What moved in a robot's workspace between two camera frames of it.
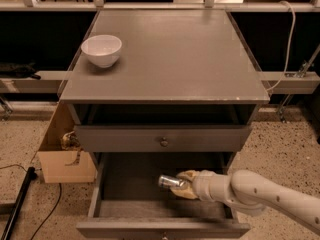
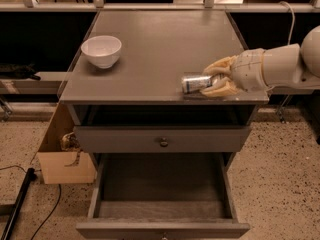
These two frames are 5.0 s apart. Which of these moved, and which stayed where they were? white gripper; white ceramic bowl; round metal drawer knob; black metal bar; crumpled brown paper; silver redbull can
Moved: white gripper; silver redbull can
Stayed: crumpled brown paper; white ceramic bowl; round metal drawer knob; black metal bar
